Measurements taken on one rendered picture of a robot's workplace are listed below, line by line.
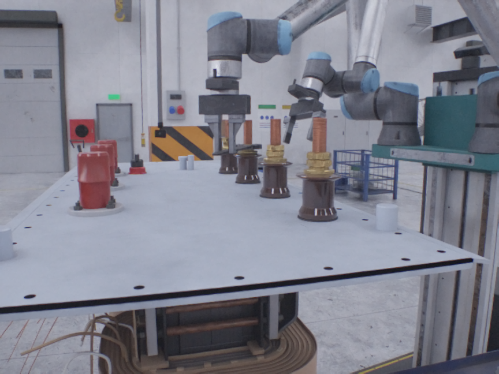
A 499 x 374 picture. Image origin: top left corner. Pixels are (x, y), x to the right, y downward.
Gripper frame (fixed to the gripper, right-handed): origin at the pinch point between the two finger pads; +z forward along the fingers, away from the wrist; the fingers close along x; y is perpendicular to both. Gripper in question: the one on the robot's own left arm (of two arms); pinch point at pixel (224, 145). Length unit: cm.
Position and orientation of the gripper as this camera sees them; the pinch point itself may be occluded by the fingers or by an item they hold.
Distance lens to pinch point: 113.3
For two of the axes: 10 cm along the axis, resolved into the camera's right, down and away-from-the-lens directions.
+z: 0.0, 9.9, 1.5
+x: -9.7, -0.3, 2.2
